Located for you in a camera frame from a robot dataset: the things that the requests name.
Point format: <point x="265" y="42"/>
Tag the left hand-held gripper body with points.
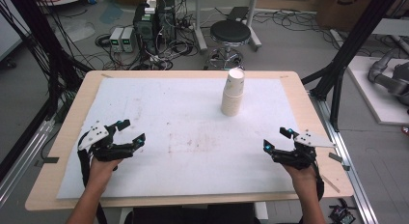
<point x="99" y="151"/>

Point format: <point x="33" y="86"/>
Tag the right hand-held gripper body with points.
<point x="299" y="156"/>

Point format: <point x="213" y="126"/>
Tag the stack of paper cups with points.
<point x="232" y="95"/>

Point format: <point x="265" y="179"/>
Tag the person's right hand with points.
<point x="300" y="175"/>

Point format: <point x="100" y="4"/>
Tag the person's left hand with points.
<point x="103" y="172"/>

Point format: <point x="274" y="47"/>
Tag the wooden table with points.
<point x="310" y="101"/>

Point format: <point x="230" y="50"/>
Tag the white table mat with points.
<point x="193" y="121"/>

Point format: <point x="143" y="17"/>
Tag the black device on floor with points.
<point x="342" y="214"/>

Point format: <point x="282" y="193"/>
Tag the grey power supply unit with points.
<point x="115" y="39"/>
<point x="128" y="40"/>

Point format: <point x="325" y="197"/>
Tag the person's dark lap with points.
<point x="193" y="215"/>

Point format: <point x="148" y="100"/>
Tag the white platform board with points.
<point x="369" y="92"/>

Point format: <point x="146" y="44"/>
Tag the black computer tower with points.
<point x="154" y="27"/>

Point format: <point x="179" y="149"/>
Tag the black round stool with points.
<point x="230" y="31"/>

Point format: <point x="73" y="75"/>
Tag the white power adapter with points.
<point x="150" y="6"/>

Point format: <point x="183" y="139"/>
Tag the white metal stand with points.
<point x="199" y="27"/>

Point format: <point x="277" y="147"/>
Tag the black flat pedal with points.
<point x="238" y="13"/>

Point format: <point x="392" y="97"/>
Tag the cardboard box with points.
<point x="344" y="8"/>

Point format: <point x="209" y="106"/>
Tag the aluminium rail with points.
<point x="350" y="172"/>
<point x="22" y="159"/>

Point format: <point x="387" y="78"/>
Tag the black metal frame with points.
<point x="347" y="47"/>
<point x="45" y="50"/>

